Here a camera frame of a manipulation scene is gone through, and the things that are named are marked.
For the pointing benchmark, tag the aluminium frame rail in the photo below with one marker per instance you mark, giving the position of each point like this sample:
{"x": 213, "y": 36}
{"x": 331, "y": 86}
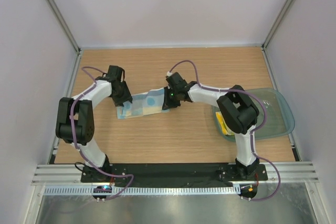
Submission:
{"x": 285, "y": 172}

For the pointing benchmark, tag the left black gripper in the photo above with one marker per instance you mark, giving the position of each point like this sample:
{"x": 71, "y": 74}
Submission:
{"x": 126, "y": 96}

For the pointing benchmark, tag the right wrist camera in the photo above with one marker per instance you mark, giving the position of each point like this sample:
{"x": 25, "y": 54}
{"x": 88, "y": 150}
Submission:
{"x": 175, "y": 81}

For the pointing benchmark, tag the blue cartoon mouse towel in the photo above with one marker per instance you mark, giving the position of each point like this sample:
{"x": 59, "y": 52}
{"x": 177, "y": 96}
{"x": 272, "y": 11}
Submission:
{"x": 142, "y": 104}

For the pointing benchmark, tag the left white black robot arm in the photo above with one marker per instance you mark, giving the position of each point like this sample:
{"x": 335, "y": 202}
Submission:
{"x": 75, "y": 121}

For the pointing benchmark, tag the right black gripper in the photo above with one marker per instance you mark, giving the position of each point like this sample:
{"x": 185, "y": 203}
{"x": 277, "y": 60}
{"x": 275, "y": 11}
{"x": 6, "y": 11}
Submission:
{"x": 167, "y": 104}

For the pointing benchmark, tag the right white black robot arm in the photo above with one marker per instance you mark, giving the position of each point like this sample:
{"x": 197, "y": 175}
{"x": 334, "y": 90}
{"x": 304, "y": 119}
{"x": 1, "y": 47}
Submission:
{"x": 238, "y": 111}

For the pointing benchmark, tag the teal transparent plastic tub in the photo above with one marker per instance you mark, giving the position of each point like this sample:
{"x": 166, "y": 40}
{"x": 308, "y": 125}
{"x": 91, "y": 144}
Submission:
{"x": 280, "y": 121}

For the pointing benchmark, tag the yellow green crocodile towel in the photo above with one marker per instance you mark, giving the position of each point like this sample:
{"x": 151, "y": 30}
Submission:
{"x": 223, "y": 128}

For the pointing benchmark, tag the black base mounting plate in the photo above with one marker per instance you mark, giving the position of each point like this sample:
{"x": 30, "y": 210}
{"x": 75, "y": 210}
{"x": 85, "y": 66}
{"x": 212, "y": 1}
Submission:
{"x": 173, "y": 175}

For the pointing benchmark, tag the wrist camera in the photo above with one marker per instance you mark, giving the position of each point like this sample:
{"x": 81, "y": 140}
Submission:
{"x": 175, "y": 81}
{"x": 115, "y": 73}

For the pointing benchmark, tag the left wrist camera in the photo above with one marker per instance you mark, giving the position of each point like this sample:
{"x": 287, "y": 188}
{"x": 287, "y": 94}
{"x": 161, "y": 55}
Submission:
{"x": 115, "y": 73}

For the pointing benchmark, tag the white slotted cable duct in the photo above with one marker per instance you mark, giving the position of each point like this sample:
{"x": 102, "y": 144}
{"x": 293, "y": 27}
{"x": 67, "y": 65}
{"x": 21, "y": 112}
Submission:
{"x": 134, "y": 191}

